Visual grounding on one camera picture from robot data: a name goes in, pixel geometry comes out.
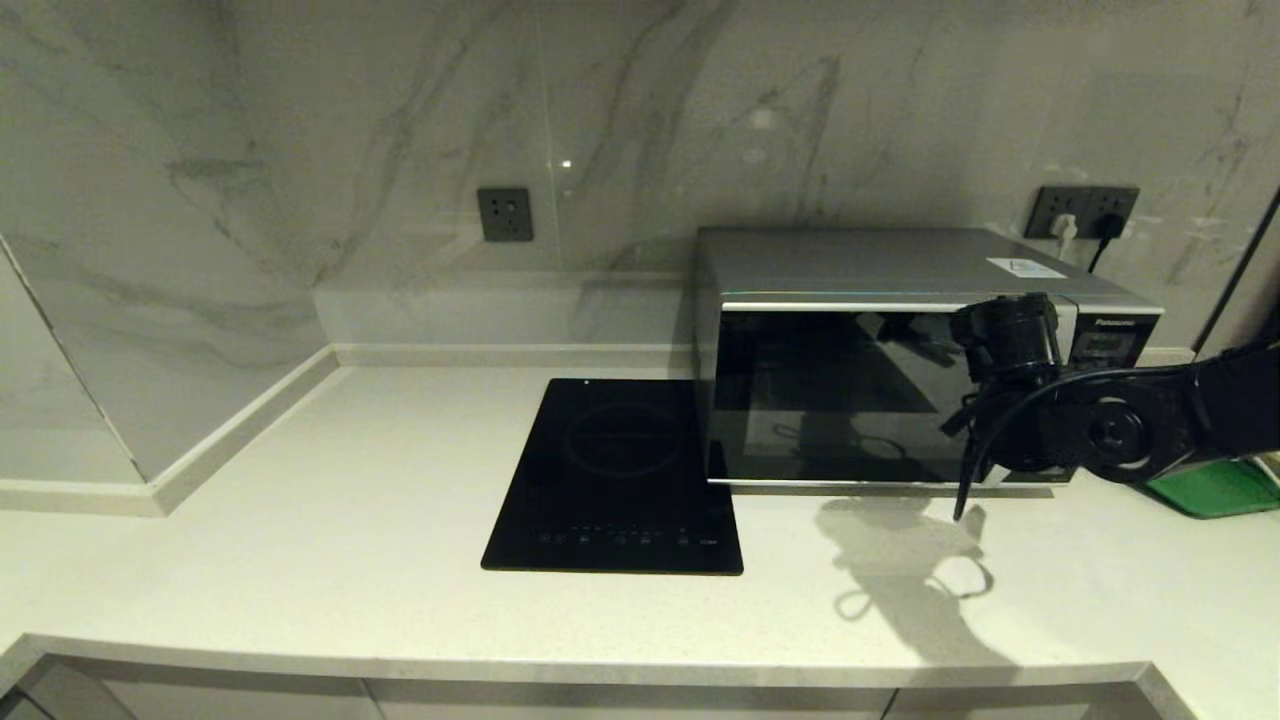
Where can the grey single wall socket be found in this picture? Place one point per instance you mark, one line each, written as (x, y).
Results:
(505, 215)

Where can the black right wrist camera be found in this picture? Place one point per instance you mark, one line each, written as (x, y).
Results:
(1010, 335)

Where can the black induction cooktop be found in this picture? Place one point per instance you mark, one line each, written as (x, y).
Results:
(610, 480)

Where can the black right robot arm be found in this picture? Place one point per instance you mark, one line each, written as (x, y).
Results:
(1230, 400)

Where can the silver microwave oven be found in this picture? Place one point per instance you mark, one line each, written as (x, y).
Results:
(850, 260)

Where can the white power plug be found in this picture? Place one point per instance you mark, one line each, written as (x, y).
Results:
(1062, 230)

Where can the grey double wall socket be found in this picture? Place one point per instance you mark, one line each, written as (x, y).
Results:
(1080, 200)

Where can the microwave door with dark glass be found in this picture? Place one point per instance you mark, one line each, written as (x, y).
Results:
(820, 400)

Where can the white paper sheet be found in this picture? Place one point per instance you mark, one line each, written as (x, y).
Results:
(1028, 268)

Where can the green plastic tray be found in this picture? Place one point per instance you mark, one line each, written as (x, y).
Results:
(1215, 490)

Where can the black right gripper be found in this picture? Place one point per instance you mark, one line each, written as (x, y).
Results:
(1030, 425)

